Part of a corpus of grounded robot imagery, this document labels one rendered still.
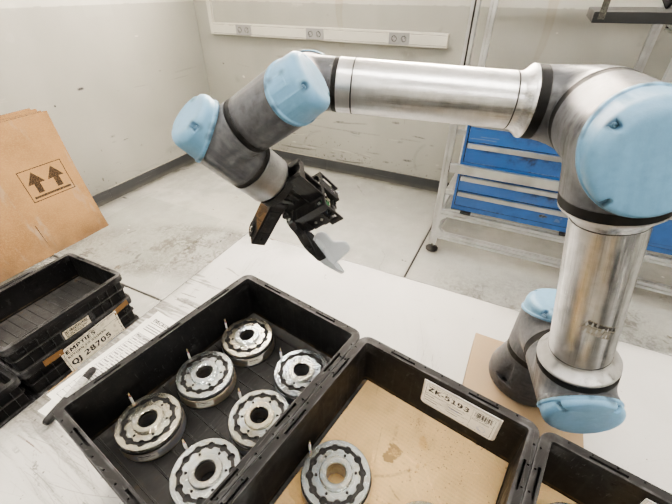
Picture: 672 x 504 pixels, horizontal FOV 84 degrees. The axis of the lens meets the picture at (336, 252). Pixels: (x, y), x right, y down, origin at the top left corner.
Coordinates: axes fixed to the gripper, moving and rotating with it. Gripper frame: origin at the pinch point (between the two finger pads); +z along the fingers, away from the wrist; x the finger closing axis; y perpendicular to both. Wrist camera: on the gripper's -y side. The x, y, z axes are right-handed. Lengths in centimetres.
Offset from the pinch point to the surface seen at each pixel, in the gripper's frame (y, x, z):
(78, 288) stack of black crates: -117, 39, 2
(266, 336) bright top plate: -20.6, -12.1, 2.2
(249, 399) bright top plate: -19.9, -25.0, -3.3
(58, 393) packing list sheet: -68, -14, -14
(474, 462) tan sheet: 9.2, -39.4, 16.2
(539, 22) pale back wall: 93, 185, 132
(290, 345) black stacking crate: -18.6, -13.5, 7.2
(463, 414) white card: 10.7, -32.9, 13.1
